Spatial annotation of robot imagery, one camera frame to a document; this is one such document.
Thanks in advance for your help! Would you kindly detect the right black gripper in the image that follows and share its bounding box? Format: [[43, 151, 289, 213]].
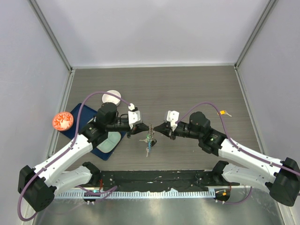
[[154, 121, 202, 140]]

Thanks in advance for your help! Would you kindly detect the blue keyring with keys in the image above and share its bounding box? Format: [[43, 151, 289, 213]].
[[140, 124, 157, 157]]

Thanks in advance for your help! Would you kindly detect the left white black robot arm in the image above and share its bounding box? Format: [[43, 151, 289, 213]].
[[18, 103, 149, 212]]

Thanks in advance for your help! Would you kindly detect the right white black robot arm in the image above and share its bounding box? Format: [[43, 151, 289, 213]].
[[154, 111, 300, 207]]

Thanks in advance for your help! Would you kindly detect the pale green divided plate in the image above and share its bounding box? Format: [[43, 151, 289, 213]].
[[88, 117, 122, 155]]

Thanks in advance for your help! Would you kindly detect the white round bowl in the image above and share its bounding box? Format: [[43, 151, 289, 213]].
[[102, 90, 121, 106]]

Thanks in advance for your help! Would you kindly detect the dark blue tray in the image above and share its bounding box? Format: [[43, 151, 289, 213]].
[[61, 103, 128, 161]]

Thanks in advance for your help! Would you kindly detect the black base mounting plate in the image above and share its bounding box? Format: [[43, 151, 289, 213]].
[[98, 170, 239, 192]]

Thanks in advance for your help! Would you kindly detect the yellow tagged key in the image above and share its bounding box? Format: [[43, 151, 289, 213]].
[[217, 110, 232, 117]]

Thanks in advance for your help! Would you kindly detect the orange patterned bowl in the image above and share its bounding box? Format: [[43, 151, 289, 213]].
[[52, 112, 74, 131]]

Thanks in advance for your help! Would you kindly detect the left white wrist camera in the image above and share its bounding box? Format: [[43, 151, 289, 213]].
[[127, 103, 143, 129]]

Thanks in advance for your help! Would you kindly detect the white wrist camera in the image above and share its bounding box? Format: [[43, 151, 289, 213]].
[[127, 103, 143, 129], [166, 111, 180, 131]]

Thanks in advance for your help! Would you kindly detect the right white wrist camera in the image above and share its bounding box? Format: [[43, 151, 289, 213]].
[[166, 111, 180, 131]]

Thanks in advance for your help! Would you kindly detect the white slotted cable duct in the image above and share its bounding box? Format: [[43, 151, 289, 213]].
[[56, 189, 215, 199]]

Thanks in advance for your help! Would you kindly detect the aluminium frame rail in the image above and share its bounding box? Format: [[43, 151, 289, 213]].
[[53, 171, 296, 225]]

